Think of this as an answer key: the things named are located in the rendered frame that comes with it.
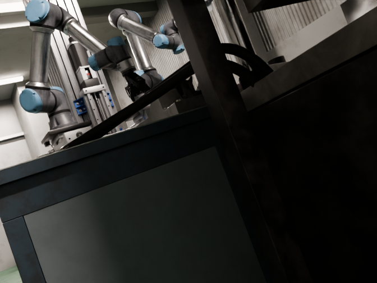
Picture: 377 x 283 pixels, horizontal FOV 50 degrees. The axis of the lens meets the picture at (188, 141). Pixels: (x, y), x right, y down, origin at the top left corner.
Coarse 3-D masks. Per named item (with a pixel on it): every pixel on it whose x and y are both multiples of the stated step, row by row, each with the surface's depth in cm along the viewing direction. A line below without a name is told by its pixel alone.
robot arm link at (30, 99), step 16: (32, 0) 188; (32, 16) 187; (48, 16) 189; (48, 32) 192; (32, 48) 192; (48, 48) 194; (32, 64) 192; (48, 64) 196; (32, 80) 193; (32, 96) 190; (48, 96) 197; (32, 112) 193; (48, 112) 203
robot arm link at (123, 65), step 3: (126, 60) 178; (129, 60) 179; (132, 60) 181; (120, 63) 178; (123, 63) 178; (126, 63) 178; (129, 63) 179; (132, 63) 180; (117, 66) 180; (120, 66) 179; (123, 66) 178; (126, 66) 178; (129, 66) 179; (132, 66) 180; (120, 69) 180; (123, 69) 179; (126, 69) 179
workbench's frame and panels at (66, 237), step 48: (96, 144) 111; (144, 144) 118; (192, 144) 123; (0, 192) 101; (48, 192) 105; (96, 192) 110; (144, 192) 115; (192, 192) 120; (48, 240) 103; (96, 240) 108; (144, 240) 112; (192, 240) 117; (240, 240) 123
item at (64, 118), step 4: (56, 112) 205; (60, 112) 205; (64, 112) 206; (68, 112) 208; (48, 116) 207; (52, 116) 205; (56, 116) 204; (60, 116) 204; (64, 116) 205; (68, 116) 206; (72, 116) 209; (52, 120) 205; (56, 120) 204; (60, 120) 203; (64, 120) 204; (68, 120) 205; (72, 120) 206; (76, 120) 210; (52, 124) 204; (56, 124) 204; (60, 124) 203; (64, 124) 203; (68, 124) 204; (72, 124) 205; (52, 128) 204; (56, 128) 203
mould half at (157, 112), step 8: (168, 96) 149; (176, 96) 150; (200, 96) 140; (152, 104) 155; (160, 104) 147; (168, 104) 148; (176, 104) 136; (184, 104) 137; (192, 104) 138; (200, 104) 139; (152, 112) 157; (160, 112) 149; (168, 112) 143; (176, 112) 137; (152, 120) 160
